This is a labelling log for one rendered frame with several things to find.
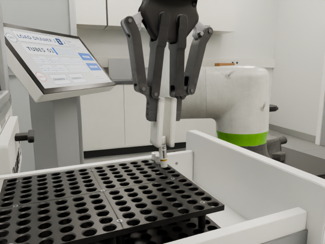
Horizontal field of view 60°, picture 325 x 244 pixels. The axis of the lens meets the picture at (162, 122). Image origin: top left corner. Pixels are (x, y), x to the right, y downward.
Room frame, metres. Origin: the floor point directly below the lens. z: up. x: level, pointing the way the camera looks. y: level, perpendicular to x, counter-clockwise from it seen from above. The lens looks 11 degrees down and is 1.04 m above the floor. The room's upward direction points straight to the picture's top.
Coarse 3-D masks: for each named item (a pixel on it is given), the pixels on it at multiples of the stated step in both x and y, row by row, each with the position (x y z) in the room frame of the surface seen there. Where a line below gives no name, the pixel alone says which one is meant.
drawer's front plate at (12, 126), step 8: (8, 120) 0.62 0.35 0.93; (16, 120) 0.64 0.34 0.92; (8, 128) 0.54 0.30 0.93; (16, 128) 0.62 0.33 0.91; (0, 136) 0.47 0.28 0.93; (8, 136) 0.47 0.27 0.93; (0, 144) 0.42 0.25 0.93; (8, 144) 0.43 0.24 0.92; (16, 144) 0.58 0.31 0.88; (0, 152) 0.42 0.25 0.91; (8, 152) 0.42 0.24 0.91; (16, 152) 0.56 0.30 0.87; (0, 160) 0.42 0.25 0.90; (8, 160) 0.42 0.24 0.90; (0, 168) 0.42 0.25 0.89; (8, 168) 0.42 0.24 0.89
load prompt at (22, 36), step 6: (12, 30) 1.03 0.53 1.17; (18, 36) 1.04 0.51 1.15; (24, 36) 1.07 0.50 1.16; (30, 36) 1.10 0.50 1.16; (36, 36) 1.13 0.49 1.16; (42, 36) 1.17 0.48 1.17; (48, 36) 1.21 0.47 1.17; (30, 42) 1.07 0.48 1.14; (36, 42) 1.10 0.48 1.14; (42, 42) 1.14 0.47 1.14; (48, 42) 1.18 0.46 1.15; (54, 42) 1.21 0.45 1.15; (60, 42) 1.26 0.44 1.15; (66, 42) 1.30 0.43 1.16
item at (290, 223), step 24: (72, 168) 0.41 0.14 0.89; (192, 168) 0.50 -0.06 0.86; (216, 216) 0.37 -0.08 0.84; (240, 216) 0.37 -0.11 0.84; (264, 216) 0.26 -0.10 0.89; (288, 216) 0.27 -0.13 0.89; (192, 240) 0.22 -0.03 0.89; (216, 240) 0.23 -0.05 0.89; (240, 240) 0.24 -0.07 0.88; (264, 240) 0.25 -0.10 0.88; (288, 240) 0.26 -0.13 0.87
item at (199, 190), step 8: (160, 168) 0.39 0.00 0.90; (168, 168) 0.39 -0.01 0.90; (176, 176) 0.37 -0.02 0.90; (184, 184) 0.34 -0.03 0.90; (192, 184) 0.33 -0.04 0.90; (192, 192) 0.31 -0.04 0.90; (200, 192) 0.31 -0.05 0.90; (200, 200) 0.29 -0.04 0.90; (208, 200) 0.30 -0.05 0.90; (216, 200) 0.29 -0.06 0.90; (216, 208) 0.27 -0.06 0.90
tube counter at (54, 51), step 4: (48, 48) 1.14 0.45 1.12; (52, 48) 1.16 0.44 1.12; (56, 48) 1.19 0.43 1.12; (60, 48) 1.22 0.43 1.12; (64, 48) 1.25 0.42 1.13; (68, 48) 1.27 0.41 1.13; (52, 52) 1.14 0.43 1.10; (56, 52) 1.17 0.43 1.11; (60, 52) 1.19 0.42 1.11; (64, 52) 1.22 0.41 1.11; (68, 52) 1.25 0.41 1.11; (72, 52) 1.28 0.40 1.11; (76, 56) 1.28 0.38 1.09
